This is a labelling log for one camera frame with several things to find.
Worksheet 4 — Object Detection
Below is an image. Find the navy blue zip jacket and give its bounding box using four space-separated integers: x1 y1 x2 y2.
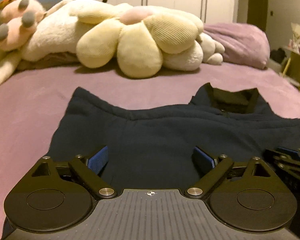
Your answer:
48 83 300 190

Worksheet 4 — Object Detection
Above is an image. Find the pink bed cover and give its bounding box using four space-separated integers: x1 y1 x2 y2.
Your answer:
0 63 300 238

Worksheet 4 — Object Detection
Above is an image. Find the yellow legged side table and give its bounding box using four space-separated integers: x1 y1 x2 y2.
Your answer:
281 46 300 91

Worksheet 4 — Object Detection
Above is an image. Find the black bag on bin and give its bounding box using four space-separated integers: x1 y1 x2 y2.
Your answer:
270 48 287 64

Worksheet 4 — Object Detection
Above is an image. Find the wrapped flower bouquet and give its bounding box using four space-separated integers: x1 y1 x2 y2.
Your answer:
288 23 300 54

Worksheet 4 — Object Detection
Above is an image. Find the pink pillow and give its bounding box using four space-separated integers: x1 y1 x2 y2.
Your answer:
204 23 270 69

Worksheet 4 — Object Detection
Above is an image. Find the cream flower plush cushion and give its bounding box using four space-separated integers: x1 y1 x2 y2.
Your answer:
70 2 204 79

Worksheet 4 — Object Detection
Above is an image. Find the white plush bunny toy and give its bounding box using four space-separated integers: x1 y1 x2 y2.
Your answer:
0 0 225 85

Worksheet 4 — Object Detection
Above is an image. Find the dark wooden door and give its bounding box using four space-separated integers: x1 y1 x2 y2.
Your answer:
247 0 268 32

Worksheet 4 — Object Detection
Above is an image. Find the yellow plush toy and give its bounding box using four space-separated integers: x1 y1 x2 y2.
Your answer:
0 0 15 11

